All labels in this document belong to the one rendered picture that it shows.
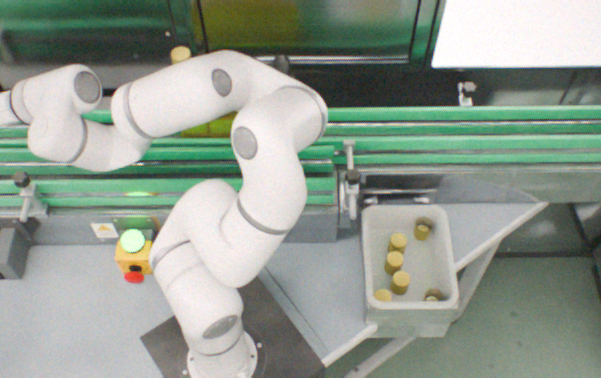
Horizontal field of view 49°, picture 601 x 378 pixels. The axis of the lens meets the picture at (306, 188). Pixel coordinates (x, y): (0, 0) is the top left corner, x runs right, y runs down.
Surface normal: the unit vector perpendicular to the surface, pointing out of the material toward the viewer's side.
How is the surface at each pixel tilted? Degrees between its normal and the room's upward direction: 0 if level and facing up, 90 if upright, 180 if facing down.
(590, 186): 90
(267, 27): 90
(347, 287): 0
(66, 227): 90
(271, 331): 1
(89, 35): 90
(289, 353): 1
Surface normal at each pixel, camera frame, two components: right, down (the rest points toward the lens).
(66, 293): 0.00, -0.54
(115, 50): 0.01, 0.83
